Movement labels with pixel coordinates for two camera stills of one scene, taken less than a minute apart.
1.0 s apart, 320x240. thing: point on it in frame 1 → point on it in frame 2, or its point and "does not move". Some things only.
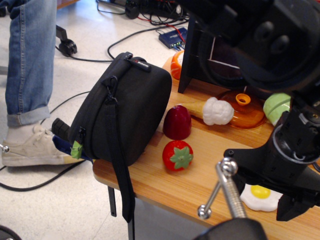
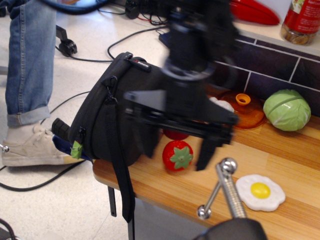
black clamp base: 236,229 does not move
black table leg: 131,224 does not move
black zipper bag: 121,116 does not move
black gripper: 287,163 → 184,105
